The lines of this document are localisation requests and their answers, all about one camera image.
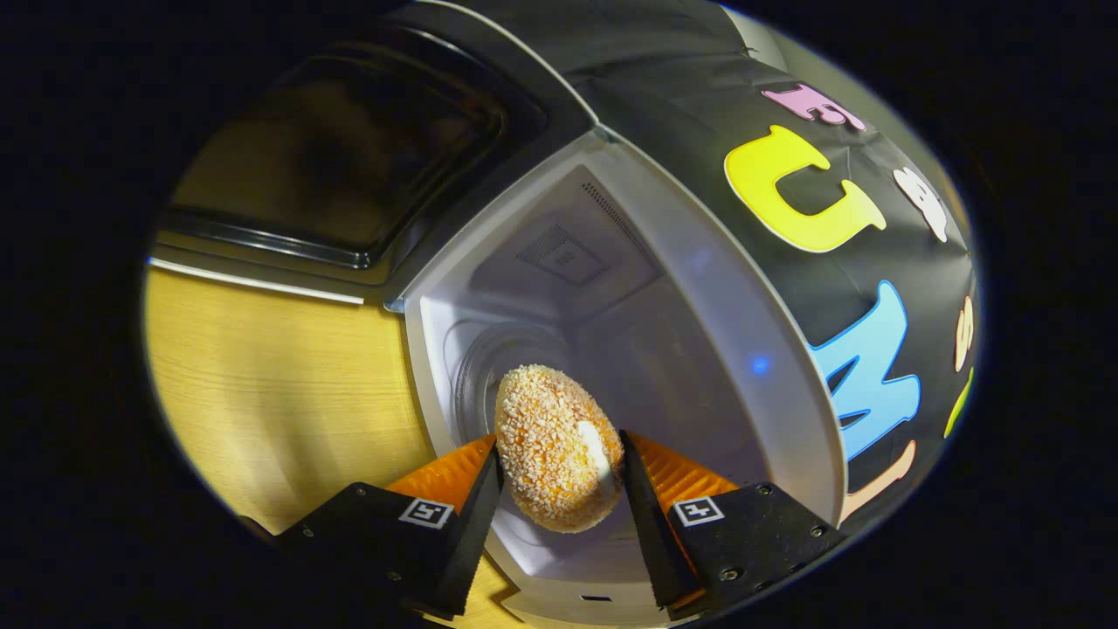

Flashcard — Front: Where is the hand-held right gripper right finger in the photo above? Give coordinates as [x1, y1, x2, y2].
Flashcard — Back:
[618, 429, 846, 621]

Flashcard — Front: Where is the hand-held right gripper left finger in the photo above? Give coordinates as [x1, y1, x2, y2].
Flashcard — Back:
[275, 434, 506, 621]

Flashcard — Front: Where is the crumb-coated bread roll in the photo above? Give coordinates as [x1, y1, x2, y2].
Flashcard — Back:
[494, 364, 626, 534]

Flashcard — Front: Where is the white microwave oven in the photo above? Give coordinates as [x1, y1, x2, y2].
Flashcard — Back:
[148, 0, 848, 629]

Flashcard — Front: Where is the glass turntable plate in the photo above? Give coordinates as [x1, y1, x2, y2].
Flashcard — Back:
[449, 321, 579, 439]

